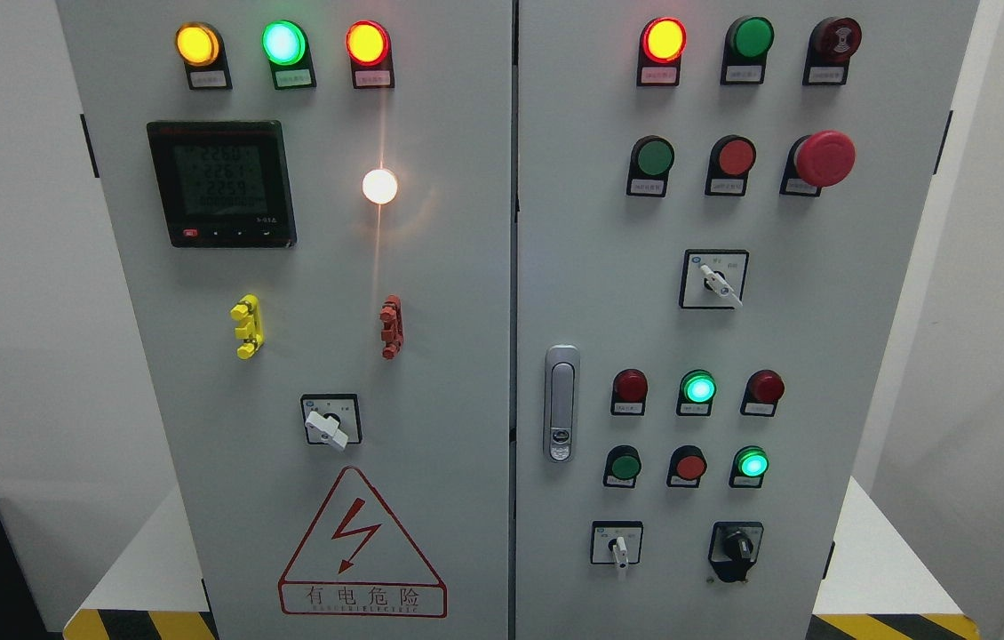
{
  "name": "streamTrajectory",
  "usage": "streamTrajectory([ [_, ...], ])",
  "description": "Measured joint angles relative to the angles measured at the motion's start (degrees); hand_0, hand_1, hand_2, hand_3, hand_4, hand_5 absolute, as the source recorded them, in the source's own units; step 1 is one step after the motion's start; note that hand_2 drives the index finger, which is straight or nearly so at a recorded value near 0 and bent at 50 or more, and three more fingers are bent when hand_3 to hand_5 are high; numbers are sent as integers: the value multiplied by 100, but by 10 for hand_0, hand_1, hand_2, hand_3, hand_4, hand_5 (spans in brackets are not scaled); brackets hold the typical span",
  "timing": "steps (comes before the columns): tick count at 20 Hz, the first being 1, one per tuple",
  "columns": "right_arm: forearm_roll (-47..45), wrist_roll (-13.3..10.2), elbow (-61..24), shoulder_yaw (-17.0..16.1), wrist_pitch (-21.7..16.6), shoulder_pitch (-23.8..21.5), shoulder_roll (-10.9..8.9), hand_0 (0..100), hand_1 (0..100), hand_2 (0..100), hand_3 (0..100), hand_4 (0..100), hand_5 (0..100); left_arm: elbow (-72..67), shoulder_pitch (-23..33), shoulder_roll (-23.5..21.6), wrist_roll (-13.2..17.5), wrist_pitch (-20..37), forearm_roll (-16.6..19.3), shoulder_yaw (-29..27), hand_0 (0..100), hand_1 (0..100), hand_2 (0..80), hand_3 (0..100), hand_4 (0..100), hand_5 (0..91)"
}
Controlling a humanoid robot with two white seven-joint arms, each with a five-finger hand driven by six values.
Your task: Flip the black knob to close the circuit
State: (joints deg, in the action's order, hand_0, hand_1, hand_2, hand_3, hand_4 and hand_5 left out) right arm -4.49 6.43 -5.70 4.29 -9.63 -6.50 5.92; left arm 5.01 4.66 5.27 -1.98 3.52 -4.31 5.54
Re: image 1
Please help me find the black rotary knob switch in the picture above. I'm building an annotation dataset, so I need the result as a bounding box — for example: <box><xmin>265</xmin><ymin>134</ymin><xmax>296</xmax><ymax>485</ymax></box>
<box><xmin>708</xmin><ymin>520</ymin><xmax>763</xmax><ymax>583</ymax></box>

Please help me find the red terminal connector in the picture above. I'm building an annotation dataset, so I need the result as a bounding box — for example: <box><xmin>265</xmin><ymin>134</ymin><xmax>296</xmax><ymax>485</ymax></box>
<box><xmin>379</xmin><ymin>294</ymin><xmax>404</xmax><ymax>360</ymax></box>

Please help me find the dark red indicator left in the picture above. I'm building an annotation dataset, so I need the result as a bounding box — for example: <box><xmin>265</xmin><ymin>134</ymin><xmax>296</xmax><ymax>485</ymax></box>
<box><xmin>610</xmin><ymin>369</ymin><xmax>649</xmax><ymax>416</ymax></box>

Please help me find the white glowing indicator light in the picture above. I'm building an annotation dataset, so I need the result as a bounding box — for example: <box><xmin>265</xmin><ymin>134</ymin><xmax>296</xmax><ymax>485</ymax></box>
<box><xmin>363</xmin><ymin>169</ymin><xmax>399</xmax><ymax>205</ymax></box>

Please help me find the green push button lower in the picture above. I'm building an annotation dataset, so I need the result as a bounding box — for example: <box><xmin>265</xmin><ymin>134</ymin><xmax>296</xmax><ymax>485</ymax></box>
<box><xmin>602</xmin><ymin>444</ymin><xmax>641</xmax><ymax>489</ymax></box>

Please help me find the green push button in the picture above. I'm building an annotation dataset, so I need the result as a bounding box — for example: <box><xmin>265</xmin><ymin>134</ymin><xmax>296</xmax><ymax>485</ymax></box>
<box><xmin>602</xmin><ymin>444</ymin><xmax>641</xmax><ymax>489</ymax></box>
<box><xmin>626</xmin><ymin>135</ymin><xmax>675</xmax><ymax>197</ymax></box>

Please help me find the green lit indicator middle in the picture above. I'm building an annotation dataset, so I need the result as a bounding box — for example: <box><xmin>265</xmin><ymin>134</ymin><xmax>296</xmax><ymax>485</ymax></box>
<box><xmin>676</xmin><ymin>369</ymin><xmax>717</xmax><ymax>416</ymax></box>

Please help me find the green push button upper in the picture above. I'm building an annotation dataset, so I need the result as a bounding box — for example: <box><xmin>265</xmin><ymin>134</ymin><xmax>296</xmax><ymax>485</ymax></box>
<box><xmin>626</xmin><ymin>135</ymin><xmax>675</xmax><ymax>197</ymax></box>

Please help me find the left grey cabinet door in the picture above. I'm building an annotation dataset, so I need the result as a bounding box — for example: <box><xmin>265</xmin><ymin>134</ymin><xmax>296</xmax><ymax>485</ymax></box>
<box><xmin>58</xmin><ymin>1</ymin><xmax>513</xmax><ymax>639</ymax></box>

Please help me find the grey cabinet door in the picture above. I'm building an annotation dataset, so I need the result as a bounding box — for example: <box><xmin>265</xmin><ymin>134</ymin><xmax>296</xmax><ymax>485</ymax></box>
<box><xmin>514</xmin><ymin>1</ymin><xmax>978</xmax><ymax>639</ymax></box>
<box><xmin>58</xmin><ymin>1</ymin><xmax>513</xmax><ymax>639</ymax></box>

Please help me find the red push button lower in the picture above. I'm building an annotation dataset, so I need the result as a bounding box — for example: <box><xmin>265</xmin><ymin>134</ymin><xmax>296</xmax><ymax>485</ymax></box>
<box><xmin>667</xmin><ymin>445</ymin><xmax>706</xmax><ymax>489</ymax></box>

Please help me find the red push button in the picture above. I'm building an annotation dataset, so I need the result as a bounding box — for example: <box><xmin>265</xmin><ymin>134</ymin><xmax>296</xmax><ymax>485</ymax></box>
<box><xmin>705</xmin><ymin>134</ymin><xmax>755</xmax><ymax>197</ymax></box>
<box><xmin>667</xmin><ymin>445</ymin><xmax>706</xmax><ymax>489</ymax></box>

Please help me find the right grey cabinet door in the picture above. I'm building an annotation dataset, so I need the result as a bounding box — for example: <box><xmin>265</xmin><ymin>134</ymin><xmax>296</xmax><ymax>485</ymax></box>
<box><xmin>514</xmin><ymin>1</ymin><xmax>978</xmax><ymax>639</ymax></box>

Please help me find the yellow terminal connector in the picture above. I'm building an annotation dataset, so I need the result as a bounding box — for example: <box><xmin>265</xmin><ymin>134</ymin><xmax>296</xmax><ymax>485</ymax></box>
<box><xmin>229</xmin><ymin>294</ymin><xmax>264</xmax><ymax>360</ymax></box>

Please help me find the red indicator right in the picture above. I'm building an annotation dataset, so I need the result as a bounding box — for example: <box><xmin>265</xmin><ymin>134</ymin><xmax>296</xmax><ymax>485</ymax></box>
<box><xmin>740</xmin><ymin>369</ymin><xmax>785</xmax><ymax>418</ymax></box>

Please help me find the red electric hazard warning sticker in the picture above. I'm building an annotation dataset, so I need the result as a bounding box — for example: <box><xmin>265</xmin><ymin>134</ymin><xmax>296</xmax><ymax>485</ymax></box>
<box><xmin>278</xmin><ymin>466</ymin><xmax>448</xmax><ymax>619</ymax></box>

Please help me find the red push button upper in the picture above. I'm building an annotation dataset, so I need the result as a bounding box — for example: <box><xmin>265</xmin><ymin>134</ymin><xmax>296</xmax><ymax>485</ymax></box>
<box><xmin>705</xmin><ymin>134</ymin><xmax>755</xmax><ymax>197</ymax></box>

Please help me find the green illuminated button lower right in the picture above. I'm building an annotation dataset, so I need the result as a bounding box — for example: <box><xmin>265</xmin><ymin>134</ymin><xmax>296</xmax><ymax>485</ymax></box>
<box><xmin>729</xmin><ymin>445</ymin><xmax>769</xmax><ymax>489</ymax></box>

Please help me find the red-orange indicator light left door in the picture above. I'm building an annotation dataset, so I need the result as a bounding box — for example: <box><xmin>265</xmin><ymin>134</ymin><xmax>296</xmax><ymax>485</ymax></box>
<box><xmin>345</xmin><ymin>20</ymin><xmax>395</xmax><ymax>89</ymax></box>

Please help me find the black digital power meter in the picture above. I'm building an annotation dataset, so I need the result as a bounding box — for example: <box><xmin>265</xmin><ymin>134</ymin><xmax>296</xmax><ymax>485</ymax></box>
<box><xmin>146</xmin><ymin>120</ymin><xmax>298</xmax><ymax>248</ymax></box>

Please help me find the red lit indicator right door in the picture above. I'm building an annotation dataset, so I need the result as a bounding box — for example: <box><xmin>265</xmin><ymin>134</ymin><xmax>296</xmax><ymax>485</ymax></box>
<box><xmin>636</xmin><ymin>16</ymin><xmax>688</xmax><ymax>86</ymax></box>

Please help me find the green indicator light top left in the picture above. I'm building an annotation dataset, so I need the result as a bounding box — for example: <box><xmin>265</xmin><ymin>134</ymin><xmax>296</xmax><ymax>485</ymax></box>
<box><xmin>261</xmin><ymin>20</ymin><xmax>316</xmax><ymax>90</ymax></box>

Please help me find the red emergency stop mushroom button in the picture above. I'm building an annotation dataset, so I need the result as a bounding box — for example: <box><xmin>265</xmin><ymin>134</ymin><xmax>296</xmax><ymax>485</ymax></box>
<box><xmin>779</xmin><ymin>130</ymin><xmax>857</xmax><ymax>197</ymax></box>

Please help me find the dark green indicator top right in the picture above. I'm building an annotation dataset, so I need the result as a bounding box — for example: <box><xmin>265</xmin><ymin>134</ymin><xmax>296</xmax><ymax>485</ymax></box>
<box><xmin>719</xmin><ymin>16</ymin><xmax>775</xmax><ymax>85</ymax></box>

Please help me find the yellow indicator light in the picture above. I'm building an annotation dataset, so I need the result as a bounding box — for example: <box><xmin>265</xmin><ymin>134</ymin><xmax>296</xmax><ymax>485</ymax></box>
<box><xmin>174</xmin><ymin>21</ymin><xmax>233</xmax><ymax>91</ymax></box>

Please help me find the red buzzer alarm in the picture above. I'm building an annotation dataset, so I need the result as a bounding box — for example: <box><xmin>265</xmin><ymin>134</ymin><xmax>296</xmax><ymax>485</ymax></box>
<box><xmin>802</xmin><ymin>16</ymin><xmax>863</xmax><ymax>86</ymax></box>

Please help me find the white cabinet base platform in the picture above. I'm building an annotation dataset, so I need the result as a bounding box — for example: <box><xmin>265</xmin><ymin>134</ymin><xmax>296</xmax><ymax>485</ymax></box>
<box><xmin>62</xmin><ymin>481</ymin><xmax>980</xmax><ymax>639</ymax></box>

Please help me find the silver door latch handle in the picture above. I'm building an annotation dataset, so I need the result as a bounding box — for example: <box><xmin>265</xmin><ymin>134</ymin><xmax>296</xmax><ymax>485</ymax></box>
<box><xmin>543</xmin><ymin>344</ymin><xmax>579</xmax><ymax>463</ymax></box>

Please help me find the white selector switch left door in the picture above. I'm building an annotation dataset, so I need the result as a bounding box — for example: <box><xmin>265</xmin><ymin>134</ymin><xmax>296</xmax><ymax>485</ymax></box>
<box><xmin>300</xmin><ymin>393</ymin><xmax>363</xmax><ymax>452</ymax></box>

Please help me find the white selector switch upper right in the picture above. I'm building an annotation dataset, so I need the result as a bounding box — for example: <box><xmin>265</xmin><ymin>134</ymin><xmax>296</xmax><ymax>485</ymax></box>
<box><xmin>678</xmin><ymin>250</ymin><xmax>749</xmax><ymax>309</ymax></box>

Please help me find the white selector switch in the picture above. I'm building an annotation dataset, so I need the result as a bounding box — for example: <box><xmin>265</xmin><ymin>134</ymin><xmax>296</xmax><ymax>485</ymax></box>
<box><xmin>590</xmin><ymin>520</ymin><xmax>644</xmax><ymax>580</ymax></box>
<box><xmin>678</xmin><ymin>250</ymin><xmax>749</xmax><ymax>309</ymax></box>

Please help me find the white selector switch lower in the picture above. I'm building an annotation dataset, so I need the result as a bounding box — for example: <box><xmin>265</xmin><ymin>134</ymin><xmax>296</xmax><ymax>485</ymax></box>
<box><xmin>590</xmin><ymin>520</ymin><xmax>644</xmax><ymax>580</ymax></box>

